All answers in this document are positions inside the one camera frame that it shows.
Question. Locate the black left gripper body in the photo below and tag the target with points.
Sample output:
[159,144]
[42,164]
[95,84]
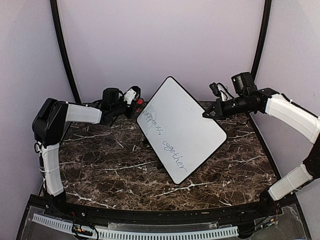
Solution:
[117,110]

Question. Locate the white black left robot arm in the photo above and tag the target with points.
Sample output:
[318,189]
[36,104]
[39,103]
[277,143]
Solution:
[48,128]

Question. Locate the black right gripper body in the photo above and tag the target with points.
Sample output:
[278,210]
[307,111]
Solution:
[241,106]

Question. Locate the black left corner post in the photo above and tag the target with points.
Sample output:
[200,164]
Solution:
[63,50]

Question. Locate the red bone-shaped eraser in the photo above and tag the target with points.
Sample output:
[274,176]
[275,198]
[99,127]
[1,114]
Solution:
[140,101]

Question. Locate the black right whiteboard foot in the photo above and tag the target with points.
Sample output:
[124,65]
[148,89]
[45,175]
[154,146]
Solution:
[160,166]

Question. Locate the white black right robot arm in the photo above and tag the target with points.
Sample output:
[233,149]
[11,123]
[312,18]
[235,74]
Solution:
[292,134]

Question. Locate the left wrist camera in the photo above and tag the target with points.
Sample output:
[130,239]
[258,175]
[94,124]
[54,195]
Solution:
[112,97]

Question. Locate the white slotted cable duct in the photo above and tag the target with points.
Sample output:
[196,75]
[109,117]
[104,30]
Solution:
[117,231]

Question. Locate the black right corner post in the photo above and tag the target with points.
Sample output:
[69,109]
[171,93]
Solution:
[261,37]

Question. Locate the black corner post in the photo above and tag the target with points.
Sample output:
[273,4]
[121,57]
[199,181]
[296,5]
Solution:
[261,37]
[63,50]

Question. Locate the white whiteboard black frame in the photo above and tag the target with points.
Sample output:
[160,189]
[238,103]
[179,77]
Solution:
[173,123]

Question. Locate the black curved front rail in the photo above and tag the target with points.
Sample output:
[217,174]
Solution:
[241,214]

